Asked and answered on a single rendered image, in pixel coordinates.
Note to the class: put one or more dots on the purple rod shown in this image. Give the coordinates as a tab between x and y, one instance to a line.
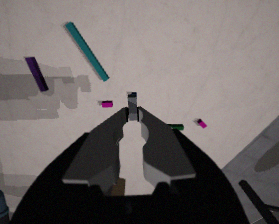
33	65

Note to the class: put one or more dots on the turquoise rod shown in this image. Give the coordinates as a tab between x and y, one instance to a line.
87	51

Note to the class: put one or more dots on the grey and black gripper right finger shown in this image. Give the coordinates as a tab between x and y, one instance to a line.
169	156

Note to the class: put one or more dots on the magenta rod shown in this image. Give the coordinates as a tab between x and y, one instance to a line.
201	123
107	104

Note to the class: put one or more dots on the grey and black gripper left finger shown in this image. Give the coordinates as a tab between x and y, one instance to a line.
91	160

